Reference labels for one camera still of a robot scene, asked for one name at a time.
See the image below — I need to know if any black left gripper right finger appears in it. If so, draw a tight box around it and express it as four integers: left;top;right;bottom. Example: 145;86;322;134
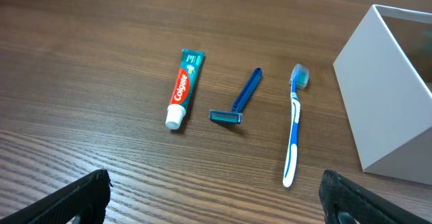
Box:
319;170;431;224

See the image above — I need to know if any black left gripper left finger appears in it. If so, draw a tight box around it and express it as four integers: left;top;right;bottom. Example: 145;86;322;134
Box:
1;169;111;224

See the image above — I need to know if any blue white toothbrush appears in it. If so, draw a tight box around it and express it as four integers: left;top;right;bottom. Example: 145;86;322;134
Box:
282;63;309;188

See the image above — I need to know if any white cardboard box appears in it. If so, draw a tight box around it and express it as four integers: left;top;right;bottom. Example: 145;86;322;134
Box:
333;5;431;184

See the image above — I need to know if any blue disposable razor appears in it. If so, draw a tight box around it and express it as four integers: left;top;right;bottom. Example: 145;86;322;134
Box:
209;67;263;124

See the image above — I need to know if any Colgate toothpaste tube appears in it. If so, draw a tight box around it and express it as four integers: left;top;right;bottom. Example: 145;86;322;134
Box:
165;49;205;130

